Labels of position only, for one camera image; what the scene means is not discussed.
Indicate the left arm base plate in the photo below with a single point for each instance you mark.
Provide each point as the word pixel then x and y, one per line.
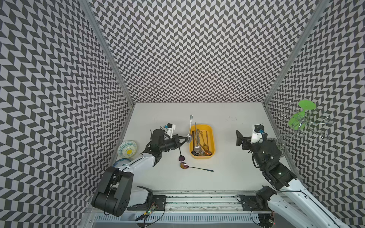
pixel 158 201

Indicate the yellow patterned bowl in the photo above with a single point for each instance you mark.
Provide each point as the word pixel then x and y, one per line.
pixel 127 149

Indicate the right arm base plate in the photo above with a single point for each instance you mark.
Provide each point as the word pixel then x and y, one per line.
pixel 253 203

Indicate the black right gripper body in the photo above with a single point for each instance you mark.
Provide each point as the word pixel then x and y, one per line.
pixel 246 144

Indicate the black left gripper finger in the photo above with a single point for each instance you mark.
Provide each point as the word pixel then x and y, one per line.
pixel 180 143
pixel 181 137

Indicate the aluminium corner post left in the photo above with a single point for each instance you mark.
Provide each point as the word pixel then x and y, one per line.
pixel 89 14

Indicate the gold bowl spoon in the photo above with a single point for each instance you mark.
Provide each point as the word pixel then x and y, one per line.
pixel 198 139

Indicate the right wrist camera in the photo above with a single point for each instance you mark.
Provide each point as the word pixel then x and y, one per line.
pixel 257 134

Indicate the blue patterned bowl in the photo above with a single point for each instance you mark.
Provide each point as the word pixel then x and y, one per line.
pixel 121 162

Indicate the blue handled spoon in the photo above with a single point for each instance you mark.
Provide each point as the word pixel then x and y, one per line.
pixel 184 165

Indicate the aluminium front rail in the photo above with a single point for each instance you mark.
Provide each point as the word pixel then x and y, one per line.
pixel 197 200

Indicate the yellow plastic storage box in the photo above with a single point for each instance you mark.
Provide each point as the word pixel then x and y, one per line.
pixel 204 128

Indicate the plain silver spoon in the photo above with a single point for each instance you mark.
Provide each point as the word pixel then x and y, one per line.
pixel 190 128

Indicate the dark purple spoon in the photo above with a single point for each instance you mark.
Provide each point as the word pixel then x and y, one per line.
pixel 181 157

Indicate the black handled spoon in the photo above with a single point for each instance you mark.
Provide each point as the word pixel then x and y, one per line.
pixel 193 152

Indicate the aluminium corner post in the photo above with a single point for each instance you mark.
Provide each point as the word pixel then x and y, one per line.
pixel 89 14
pixel 319 10

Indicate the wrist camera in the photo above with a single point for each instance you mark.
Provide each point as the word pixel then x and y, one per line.
pixel 169 128
pixel 257 134

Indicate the rose gold long spoon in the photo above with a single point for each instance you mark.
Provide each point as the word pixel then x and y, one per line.
pixel 207 151

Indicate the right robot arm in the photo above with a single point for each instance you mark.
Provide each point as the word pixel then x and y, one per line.
pixel 301 209

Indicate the aluminium corner post right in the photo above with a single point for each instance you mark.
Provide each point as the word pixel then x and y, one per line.
pixel 319 10

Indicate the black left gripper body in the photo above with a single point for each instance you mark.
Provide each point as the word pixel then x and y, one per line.
pixel 172 143

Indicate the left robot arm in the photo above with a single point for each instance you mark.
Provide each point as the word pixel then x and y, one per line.
pixel 116 193

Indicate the gold spoon ornate handle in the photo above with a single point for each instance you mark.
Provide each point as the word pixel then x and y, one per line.
pixel 205 145

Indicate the silver long handled spoon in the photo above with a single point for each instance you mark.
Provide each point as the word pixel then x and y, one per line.
pixel 197 147

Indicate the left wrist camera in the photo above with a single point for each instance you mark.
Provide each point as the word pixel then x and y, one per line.
pixel 169 128

